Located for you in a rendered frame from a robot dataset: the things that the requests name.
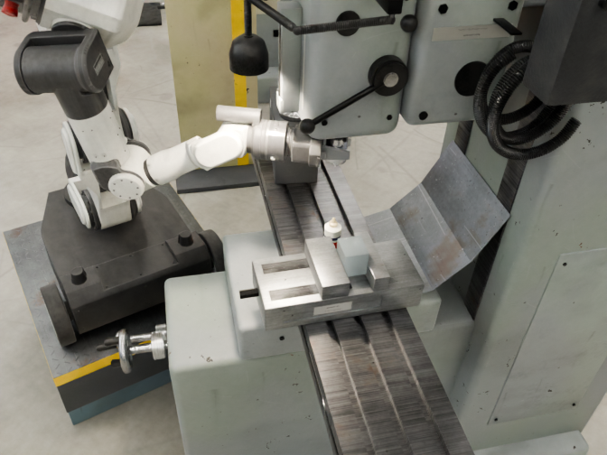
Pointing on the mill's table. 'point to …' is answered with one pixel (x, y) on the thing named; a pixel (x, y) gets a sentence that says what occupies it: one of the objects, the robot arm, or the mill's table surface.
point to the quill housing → (349, 68)
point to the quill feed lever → (388, 76)
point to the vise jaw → (326, 268)
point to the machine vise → (392, 290)
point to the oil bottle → (332, 230)
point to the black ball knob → (408, 23)
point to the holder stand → (285, 171)
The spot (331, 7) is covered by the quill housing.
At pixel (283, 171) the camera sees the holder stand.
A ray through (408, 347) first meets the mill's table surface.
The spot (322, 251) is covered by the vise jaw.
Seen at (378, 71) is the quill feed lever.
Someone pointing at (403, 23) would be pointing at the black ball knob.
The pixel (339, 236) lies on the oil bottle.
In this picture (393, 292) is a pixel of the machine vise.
